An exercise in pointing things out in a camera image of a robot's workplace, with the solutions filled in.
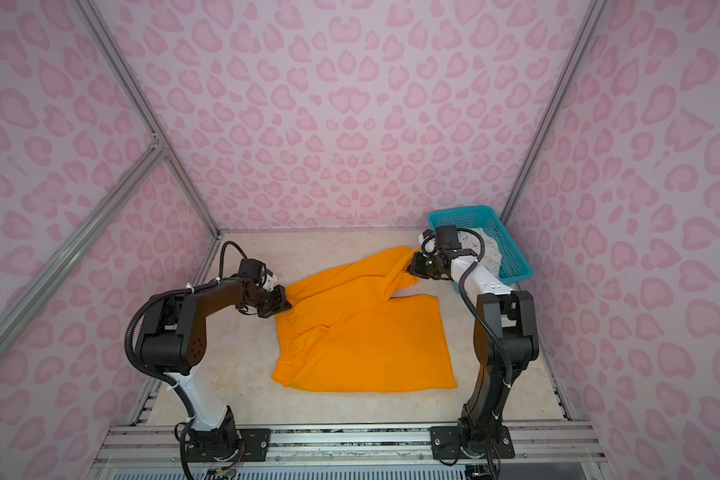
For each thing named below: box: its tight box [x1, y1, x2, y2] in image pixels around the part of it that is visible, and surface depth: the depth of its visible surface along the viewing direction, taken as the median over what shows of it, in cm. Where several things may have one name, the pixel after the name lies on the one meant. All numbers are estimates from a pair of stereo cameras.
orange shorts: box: [272, 247, 457, 392], surface depth 92 cm
